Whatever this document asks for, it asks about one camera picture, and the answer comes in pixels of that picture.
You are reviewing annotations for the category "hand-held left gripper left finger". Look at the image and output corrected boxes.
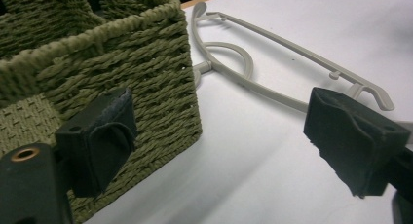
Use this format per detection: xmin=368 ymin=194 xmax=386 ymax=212
xmin=54 ymin=87 xmax=138 ymax=199

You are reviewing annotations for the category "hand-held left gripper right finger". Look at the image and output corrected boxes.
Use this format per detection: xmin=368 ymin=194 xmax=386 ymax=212
xmin=303 ymin=86 xmax=412 ymax=199

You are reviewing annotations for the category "grey plastic clothes hanger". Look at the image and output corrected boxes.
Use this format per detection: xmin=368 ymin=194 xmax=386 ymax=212
xmin=190 ymin=1 xmax=413 ymax=132

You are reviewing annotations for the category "green woven basket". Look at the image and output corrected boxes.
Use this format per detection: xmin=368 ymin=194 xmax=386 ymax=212
xmin=0 ymin=0 xmax=204 ymax=224

